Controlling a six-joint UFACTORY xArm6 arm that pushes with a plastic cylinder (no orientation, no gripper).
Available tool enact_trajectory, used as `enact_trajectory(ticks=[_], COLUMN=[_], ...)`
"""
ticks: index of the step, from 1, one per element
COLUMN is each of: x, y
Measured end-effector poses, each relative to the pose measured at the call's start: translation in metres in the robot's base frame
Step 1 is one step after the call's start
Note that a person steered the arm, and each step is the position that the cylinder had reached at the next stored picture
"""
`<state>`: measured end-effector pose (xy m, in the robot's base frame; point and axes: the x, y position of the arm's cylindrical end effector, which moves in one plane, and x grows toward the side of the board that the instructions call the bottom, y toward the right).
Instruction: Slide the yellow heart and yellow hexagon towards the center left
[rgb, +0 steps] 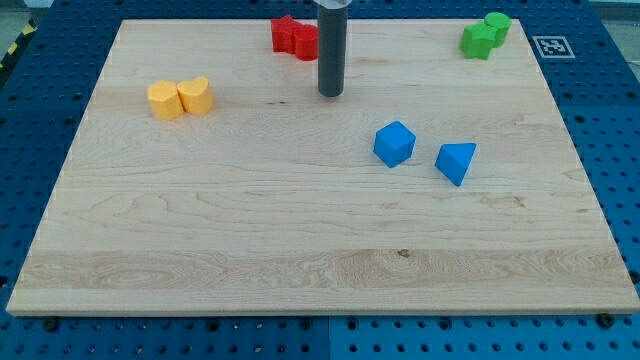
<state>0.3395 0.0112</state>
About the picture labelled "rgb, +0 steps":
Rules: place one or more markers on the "yellow heart block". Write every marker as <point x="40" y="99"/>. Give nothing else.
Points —
<point x="196" y="95"/>

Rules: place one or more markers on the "yellow hexagon block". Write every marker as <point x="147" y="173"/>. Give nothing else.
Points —
<point x="164" y="100"/>

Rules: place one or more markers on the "blue cube block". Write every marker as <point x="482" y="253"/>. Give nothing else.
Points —
<point x="394" y="143"/>

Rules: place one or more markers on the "light wooden board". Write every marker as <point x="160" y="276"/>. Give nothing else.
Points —
<point x="274" y="203"/>

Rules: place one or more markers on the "blue triangle block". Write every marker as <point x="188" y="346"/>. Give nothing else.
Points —
<point x="454" y="160"/>

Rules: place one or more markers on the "red cylinder block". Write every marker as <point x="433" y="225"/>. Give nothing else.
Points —
<point x="306" y="42"/>

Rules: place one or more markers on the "red star block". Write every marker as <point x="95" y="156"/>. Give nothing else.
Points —
<point x="282" y="32"/>

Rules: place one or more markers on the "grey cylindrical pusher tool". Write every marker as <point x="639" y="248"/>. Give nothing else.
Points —
<point x="332" y="17"/>

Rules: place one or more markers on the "green star block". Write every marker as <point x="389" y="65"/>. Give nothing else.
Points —
<point x="477" y="41"/>

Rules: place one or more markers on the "green cylinder block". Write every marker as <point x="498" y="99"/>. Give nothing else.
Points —
<point x="501" y="23"/>

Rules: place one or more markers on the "white fiducial marker tag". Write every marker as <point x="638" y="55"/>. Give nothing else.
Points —
<point x="553" y="47"/>

